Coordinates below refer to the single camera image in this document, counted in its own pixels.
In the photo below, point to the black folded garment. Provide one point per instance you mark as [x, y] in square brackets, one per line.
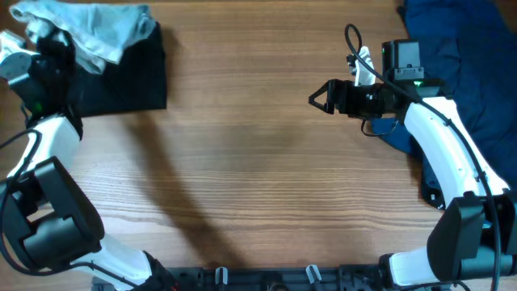
[137, 83]

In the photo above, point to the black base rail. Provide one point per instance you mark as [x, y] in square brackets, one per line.
[344, 277]

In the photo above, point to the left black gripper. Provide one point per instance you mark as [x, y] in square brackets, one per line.
[64, 45]

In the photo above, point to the light blue denim shorts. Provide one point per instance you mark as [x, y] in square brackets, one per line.
[100, 33]

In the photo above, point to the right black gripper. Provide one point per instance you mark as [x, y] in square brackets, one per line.
[345, 104]

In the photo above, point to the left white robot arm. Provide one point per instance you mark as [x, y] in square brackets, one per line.
[48, 225]

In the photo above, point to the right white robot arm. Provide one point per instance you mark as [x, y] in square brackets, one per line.
[475, 238]

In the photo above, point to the dark blue garment pile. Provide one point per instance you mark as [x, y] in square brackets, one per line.
[467, 44]

